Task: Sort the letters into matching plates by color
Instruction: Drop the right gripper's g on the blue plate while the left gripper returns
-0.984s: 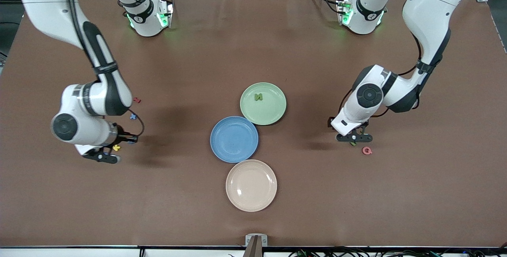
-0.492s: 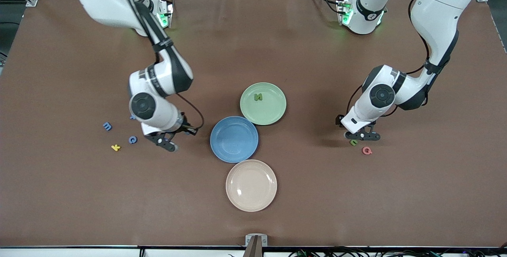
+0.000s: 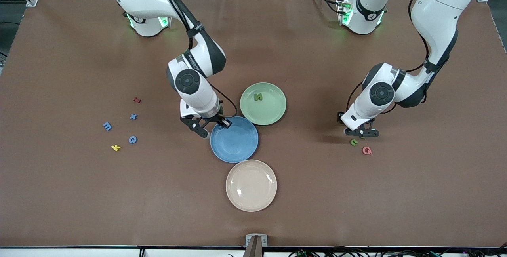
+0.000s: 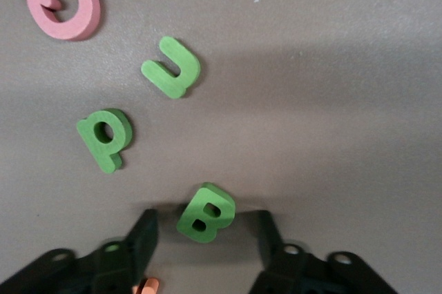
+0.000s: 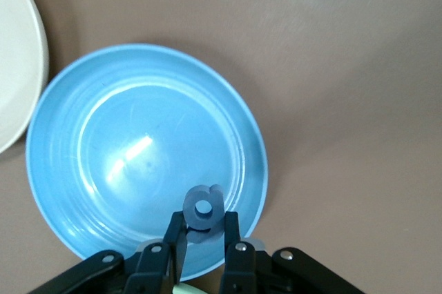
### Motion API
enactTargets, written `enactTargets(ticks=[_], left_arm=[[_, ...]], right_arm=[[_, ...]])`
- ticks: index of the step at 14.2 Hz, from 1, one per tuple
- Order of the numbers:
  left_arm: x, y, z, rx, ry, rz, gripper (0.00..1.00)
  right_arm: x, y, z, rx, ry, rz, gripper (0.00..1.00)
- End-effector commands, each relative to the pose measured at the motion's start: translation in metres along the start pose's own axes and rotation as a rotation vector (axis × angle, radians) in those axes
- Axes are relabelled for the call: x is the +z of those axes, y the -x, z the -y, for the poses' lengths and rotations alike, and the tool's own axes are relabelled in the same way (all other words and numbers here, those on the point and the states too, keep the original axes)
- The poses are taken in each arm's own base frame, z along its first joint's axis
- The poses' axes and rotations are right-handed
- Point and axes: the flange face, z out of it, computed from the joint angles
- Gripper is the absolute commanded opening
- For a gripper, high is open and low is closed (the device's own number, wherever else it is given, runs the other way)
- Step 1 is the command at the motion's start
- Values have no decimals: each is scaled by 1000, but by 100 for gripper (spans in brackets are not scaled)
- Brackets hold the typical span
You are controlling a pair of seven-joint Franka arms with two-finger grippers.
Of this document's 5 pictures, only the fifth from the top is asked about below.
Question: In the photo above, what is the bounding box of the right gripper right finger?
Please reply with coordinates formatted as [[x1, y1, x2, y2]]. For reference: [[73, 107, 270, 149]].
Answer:
[[219, 210, 367, 294]]

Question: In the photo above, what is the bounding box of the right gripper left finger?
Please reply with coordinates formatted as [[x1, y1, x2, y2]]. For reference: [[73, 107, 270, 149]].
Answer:
[[27, 210, 189, 294]]

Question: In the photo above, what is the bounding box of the blue foam lowercase g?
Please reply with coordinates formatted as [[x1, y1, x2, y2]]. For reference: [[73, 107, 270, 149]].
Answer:
[[182, 184, 225, 244]]

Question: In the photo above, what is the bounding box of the light green plate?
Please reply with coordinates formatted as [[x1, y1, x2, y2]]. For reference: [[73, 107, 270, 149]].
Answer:
[[171, 282, 201, 294]]

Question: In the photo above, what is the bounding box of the blue plate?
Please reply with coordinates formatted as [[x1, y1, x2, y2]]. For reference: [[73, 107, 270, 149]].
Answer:
[[24, 43, 269, 282]]

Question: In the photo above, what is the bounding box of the brown table cover mat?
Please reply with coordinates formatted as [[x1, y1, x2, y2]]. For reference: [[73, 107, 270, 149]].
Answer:
[[0, 0, 442, 294]]

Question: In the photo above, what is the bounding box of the beige plate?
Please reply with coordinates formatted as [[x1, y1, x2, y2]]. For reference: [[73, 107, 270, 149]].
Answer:
[[0, 0, 49, 155]]

